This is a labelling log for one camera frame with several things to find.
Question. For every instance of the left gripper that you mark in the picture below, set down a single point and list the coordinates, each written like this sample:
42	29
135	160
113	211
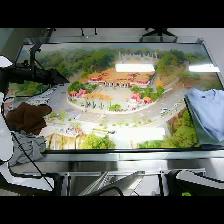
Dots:
35	75

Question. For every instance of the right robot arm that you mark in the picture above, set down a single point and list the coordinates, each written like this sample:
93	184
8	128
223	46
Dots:
200	183

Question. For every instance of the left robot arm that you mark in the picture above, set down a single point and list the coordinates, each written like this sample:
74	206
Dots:
4	143

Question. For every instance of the brown garment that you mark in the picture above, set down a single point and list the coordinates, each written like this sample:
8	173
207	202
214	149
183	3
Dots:
28	117

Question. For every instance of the grey garment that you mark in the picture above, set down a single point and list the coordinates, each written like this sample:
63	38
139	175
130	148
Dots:
28	146

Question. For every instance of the light blue shirt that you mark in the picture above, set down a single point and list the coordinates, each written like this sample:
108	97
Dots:
210	113

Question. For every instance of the silver frame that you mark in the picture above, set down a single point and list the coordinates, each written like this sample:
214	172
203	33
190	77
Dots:
133	160

